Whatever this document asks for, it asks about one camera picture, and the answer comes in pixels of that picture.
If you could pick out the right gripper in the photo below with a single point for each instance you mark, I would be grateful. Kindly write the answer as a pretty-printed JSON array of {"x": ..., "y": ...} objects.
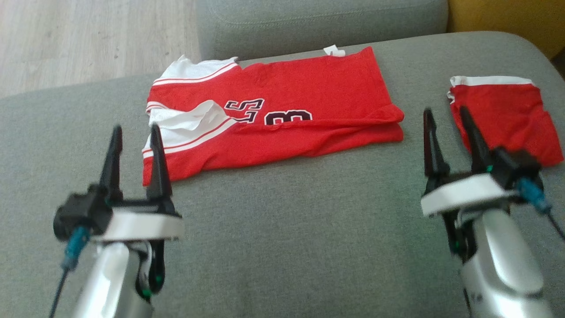
[{"x": 463, "y": 192}]

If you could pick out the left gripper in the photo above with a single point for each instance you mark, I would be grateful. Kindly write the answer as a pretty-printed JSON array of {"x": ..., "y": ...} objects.
[{"x": 141, "y": 225}]

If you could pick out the red basketball jersey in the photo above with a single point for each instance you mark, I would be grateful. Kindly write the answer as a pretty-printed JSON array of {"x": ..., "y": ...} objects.
[{"x": 309, "y": 88}]

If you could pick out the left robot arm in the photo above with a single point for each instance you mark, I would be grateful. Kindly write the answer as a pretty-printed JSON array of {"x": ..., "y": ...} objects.
[{"x": 110, "y": 282}]

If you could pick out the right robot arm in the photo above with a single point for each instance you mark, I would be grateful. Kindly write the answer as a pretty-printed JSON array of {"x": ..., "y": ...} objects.
[{"x": 499, "y": 265}]

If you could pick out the red shorts white stripe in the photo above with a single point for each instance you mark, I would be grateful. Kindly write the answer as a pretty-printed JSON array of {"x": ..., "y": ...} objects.
[{"x": 512, "y": 115}]

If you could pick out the yellow sofa back cushion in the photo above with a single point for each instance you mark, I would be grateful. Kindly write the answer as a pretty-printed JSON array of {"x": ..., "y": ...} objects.
[{"x": 507, "y": 17}]

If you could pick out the large grey sofa seat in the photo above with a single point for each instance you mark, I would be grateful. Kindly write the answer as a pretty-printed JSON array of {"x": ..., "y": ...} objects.
[{"x": 309, "y": 221}]

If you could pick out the grey sofa seat cushion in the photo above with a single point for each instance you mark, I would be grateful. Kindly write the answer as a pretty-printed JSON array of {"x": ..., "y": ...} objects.
[{"x": 309, "y": 22}]

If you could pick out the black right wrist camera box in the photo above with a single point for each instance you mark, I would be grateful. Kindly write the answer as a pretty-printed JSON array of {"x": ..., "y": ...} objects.
[{"x": 514, "y": 168}]

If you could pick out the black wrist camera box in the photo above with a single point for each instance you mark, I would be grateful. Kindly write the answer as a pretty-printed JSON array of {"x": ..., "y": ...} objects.
[
  {"x": 514, "y": 168},
  {"x": 81, "y": 212}
]

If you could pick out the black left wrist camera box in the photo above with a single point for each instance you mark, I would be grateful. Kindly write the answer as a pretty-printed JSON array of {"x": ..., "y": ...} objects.
[{"x": 81, "y": 212}]

